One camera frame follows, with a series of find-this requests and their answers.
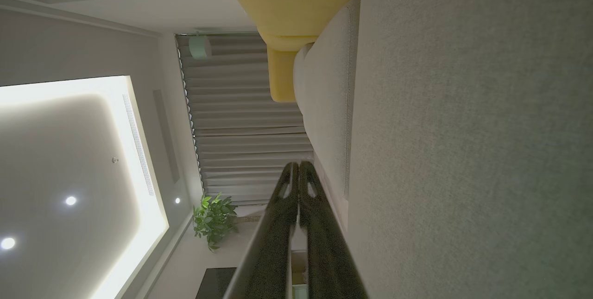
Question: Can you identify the grey fabric sofa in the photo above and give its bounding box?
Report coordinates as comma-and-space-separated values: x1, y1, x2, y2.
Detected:
345, 0, 593, 299

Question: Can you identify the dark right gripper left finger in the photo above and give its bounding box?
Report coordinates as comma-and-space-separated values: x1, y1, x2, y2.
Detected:
224, 162, 300, 299

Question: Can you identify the grey pleated curtain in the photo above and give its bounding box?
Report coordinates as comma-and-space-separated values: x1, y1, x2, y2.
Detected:
175, 32, 315, 207

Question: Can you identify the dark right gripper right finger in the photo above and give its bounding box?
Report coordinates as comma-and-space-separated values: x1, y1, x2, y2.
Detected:
299, 161, 369, 299

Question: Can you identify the long ceiling air vent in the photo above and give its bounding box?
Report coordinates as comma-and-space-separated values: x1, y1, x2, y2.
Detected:
122, 94, 156, 197

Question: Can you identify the green potted plant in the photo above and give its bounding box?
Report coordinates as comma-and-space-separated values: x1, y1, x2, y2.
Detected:
192, 192, 262, 252

